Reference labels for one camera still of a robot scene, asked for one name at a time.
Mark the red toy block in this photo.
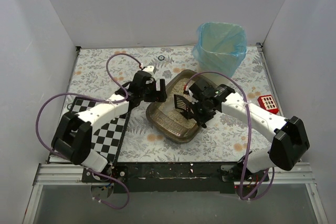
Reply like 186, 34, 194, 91
257, 94, 279, 114

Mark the black white chessboard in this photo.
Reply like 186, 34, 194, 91
67, 96, 131, 165

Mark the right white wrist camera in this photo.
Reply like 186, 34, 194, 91
183, 85, 198, 104

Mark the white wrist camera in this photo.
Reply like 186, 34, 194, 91
183, 85, 198, 104
140, 64, 156, 77

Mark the brown plastic litter box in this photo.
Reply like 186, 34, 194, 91
146, 70, 201, 144

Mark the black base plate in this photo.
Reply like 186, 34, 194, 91
78, 161, 259, 194

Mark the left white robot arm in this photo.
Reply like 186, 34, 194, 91
51, 67, 167, 173

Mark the floral table mat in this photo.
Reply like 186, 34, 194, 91
69, 47, 270, 162

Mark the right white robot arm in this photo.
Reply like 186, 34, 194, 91
184, 80, 310, 181

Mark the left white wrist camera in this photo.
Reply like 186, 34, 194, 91
140, 64, 156, 77

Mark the blue plastic bin liner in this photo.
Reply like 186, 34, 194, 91
192, 22, 247, 77

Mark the beige trash bin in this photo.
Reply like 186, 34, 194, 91
197, 62, 209, 73

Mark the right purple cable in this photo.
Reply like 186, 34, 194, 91
185, 71, 276, 200

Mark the black litter scoop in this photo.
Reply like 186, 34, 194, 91
174, 94, 192, 117

